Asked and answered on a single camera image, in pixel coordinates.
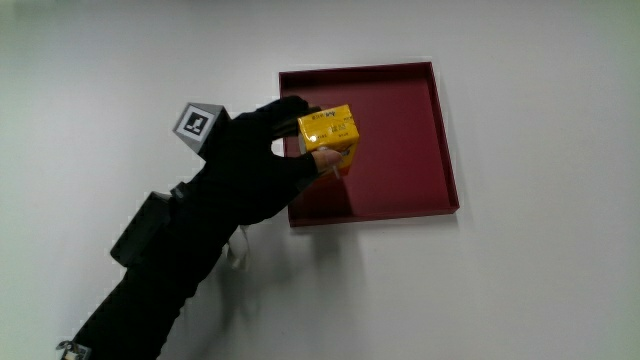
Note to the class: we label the small metal connector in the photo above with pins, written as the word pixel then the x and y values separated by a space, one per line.
pixel 72 351

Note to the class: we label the dark red square tray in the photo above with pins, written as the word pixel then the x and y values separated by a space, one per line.
pixel 400 145

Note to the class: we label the black wrist sensor box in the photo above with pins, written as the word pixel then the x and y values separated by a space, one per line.
pixel 142 230

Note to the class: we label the yellow ice redtea carton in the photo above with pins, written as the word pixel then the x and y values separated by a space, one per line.
pixel 330 132

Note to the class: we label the person's left forearm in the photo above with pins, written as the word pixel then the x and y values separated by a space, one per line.
pixel 150 280

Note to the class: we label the person's left hand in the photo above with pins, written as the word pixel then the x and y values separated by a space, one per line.
pixel 240 170

